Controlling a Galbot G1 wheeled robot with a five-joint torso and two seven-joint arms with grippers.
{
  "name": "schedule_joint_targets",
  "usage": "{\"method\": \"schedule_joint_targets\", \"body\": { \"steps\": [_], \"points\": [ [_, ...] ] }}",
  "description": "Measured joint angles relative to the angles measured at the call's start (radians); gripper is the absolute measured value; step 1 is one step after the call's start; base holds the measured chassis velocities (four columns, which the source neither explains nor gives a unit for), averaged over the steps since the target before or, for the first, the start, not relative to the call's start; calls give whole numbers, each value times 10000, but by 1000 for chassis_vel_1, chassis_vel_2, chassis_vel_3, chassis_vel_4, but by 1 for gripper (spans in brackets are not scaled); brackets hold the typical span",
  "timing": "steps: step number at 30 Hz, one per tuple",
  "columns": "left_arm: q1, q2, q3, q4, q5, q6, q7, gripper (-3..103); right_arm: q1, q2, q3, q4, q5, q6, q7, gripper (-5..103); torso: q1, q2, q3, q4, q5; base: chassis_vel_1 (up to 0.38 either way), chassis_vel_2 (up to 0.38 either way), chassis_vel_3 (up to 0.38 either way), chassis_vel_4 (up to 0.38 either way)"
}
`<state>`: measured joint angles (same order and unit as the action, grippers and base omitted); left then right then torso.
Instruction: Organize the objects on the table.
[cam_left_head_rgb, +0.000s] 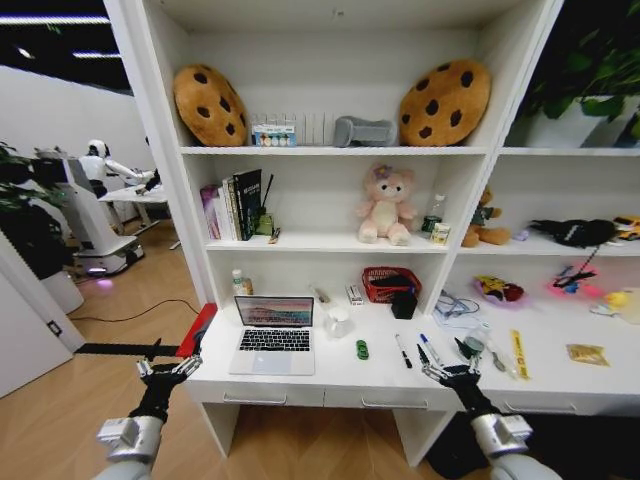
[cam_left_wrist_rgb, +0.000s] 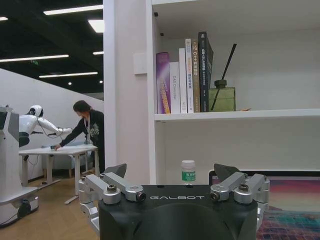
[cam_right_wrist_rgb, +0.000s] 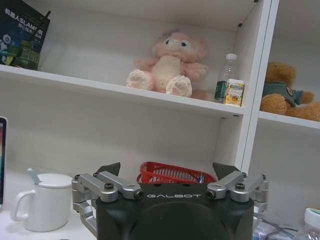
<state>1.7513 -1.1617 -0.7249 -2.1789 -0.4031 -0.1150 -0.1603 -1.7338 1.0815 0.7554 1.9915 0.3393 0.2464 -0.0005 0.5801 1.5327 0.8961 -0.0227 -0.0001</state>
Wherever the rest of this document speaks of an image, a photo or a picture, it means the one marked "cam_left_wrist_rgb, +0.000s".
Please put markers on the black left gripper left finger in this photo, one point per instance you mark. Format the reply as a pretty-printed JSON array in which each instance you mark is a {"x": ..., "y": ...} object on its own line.
[{"x": 112, "y": 181}]

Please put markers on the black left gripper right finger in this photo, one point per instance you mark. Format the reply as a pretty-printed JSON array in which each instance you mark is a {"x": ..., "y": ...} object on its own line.
[{"x": 233, "y": 181}]

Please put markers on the clear bottle green label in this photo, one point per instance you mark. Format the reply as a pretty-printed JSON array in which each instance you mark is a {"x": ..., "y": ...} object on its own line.
[{"x": 188, "y": 172}]

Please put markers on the person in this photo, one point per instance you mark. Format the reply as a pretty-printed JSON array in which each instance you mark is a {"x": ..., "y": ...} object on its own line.
[{"x": 96, "y": 130}]

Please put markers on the white desk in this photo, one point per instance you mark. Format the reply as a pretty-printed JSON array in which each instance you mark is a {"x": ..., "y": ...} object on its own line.
[{"x": 62, "y": 150}]

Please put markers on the white bookshelf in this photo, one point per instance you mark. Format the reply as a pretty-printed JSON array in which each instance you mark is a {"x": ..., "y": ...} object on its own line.
[{"x": 225, "y": 114}]

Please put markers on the small brown flat item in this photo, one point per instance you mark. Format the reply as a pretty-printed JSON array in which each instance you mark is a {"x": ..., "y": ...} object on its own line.
[{"x": 245, "y": 109}]

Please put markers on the colourful patterned mat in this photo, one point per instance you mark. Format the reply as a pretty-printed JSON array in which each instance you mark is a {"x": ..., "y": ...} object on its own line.
[{"x": 292, "y": 225}]

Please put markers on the green diffuser bottle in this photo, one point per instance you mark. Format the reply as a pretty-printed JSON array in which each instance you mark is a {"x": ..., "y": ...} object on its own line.
[{"x": 225, "y": 98}]

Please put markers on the white wheeled humanoid robot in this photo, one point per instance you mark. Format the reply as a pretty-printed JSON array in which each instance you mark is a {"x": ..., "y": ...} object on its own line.
[{"x": 10, "y": 162}]

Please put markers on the gold brown book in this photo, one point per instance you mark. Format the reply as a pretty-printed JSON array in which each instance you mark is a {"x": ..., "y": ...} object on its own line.
[{"x": 196, "y": 80}]

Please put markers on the short white book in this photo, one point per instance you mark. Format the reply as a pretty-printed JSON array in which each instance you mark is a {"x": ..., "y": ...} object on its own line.
[{"x": 174, "y": 87}]

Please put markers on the purple book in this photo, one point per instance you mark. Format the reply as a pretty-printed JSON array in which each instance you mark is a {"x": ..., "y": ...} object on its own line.
[{"x": 163, "y": 82}]

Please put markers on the tall plain white book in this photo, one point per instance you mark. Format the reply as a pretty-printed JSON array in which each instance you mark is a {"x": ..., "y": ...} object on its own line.
[{"x": 182, "y": 80}]

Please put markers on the tall black book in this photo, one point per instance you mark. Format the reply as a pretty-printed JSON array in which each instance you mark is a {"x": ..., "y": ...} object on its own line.
[{"x": 205, "y": 70}]

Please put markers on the long ceiling light strip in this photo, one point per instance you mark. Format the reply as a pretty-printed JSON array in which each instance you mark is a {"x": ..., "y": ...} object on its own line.
[
  {"x": 67, "y": 74},
  {"x": 35, "y": 58},
  {"x": 72, "y": 10}
]

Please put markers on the black reed stick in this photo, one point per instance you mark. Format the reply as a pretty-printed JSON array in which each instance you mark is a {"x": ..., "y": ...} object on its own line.
[{"x": 228, "y": 60}]

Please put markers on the green exit sign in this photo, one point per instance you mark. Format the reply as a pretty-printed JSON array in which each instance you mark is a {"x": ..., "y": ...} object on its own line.
[{"x": 35, "y": 62}]

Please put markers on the square ceiling light panel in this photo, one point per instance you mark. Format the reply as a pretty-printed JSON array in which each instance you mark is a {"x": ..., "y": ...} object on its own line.
[{"x": 97, "y": 25}]

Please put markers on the pale wall switch panel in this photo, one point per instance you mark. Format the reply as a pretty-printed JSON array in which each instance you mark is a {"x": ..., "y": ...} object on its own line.
[{"x": 139, "y": 63}]

